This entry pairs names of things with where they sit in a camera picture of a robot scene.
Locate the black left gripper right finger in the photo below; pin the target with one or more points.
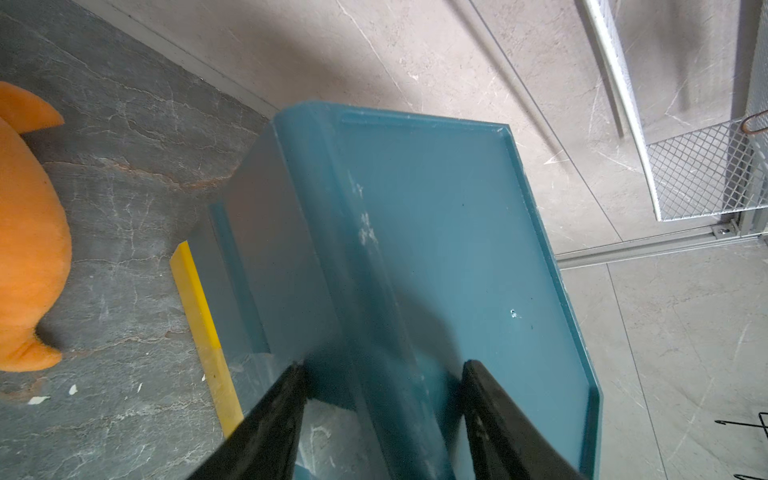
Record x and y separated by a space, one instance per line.
504 444

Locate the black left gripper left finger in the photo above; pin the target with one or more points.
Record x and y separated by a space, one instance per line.
265 444

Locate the teal and yellow drawer box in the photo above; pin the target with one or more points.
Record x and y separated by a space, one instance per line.
382 250

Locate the orange shark plush toy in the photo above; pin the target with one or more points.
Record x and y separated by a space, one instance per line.
36 245

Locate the black wire wall hook rack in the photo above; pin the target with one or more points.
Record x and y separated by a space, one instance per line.
745 442

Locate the white wire wall basket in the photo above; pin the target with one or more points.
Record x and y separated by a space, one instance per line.
715 170

